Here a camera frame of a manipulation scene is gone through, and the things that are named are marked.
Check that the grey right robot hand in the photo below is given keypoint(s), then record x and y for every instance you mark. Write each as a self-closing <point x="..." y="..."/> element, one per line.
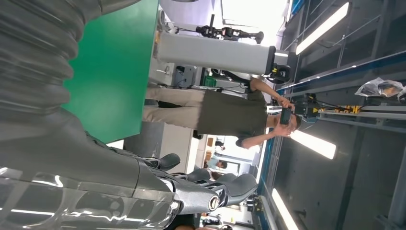
<point x="79" y="165"/>

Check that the standing person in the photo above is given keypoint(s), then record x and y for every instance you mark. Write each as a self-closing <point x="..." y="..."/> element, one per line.
<point x="231" y="114"/>

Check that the long ceiling light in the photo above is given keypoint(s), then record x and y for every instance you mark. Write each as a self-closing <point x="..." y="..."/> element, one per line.
<point x="314" y="144"/>
<point x="322" y="28"/>
<point x="284" y="209"/>

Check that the black phone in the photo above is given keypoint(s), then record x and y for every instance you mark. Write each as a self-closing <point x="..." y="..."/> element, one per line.
<point x="285" y="116"/>

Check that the yellow black overhead hoist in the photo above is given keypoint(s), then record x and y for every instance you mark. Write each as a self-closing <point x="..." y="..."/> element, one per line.
<point x="333" y="109"/>

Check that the clear plastic bags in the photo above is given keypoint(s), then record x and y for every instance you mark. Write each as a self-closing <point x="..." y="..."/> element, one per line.
<point x="380" y="88"/>

